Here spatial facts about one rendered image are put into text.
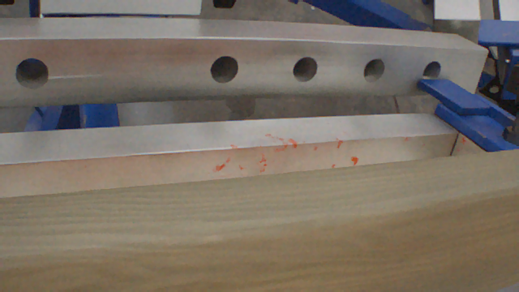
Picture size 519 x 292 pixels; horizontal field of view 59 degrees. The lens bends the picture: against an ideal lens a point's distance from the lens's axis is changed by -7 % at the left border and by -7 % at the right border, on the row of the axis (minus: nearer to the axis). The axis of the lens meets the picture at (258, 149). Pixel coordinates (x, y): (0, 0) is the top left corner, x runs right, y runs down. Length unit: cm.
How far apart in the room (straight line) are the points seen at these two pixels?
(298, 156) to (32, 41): 19
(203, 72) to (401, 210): 23
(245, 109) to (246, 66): 144
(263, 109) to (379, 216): 168
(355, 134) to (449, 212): 20
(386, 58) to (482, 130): 10
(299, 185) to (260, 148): 17
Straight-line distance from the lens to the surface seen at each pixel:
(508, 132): 41
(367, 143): 37
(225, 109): 178
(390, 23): 89
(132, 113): 170
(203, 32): 36
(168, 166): 31
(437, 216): 18
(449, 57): 48
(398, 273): 18
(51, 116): 131
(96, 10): 39
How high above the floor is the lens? 142
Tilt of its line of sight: 55 degrees down
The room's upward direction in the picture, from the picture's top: 34 degrees clockwise
